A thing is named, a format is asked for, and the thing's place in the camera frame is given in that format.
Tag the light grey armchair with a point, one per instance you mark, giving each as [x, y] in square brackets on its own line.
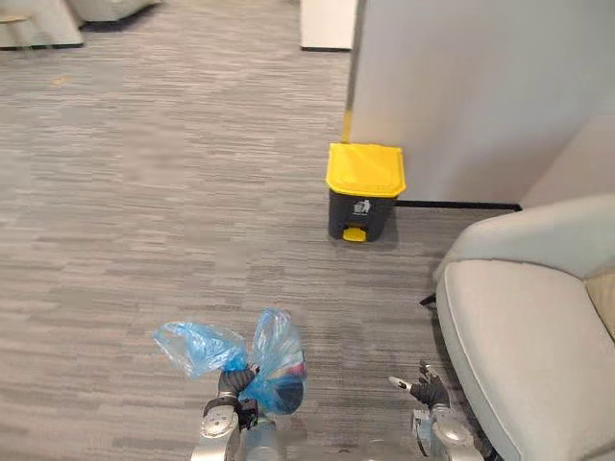
[528, 331]

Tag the beige cushion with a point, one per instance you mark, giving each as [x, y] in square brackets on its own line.
[602, 300]

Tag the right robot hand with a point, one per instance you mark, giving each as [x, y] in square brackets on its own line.
[428, 388]

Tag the yellow-lidded dark pedal bin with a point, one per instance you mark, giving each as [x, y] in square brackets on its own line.
[363, 189]

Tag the blue plastic rubbish bag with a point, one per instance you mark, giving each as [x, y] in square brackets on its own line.
[262, 365]

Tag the light grey sofa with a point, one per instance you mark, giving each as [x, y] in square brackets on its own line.
[115, 9]

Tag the white pillar base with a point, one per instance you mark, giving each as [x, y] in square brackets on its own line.
[328, 24]

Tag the white cabinet with dark base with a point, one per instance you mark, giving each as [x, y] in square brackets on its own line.
[38, 23]

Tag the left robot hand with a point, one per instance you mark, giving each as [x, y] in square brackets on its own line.
[232, 380]

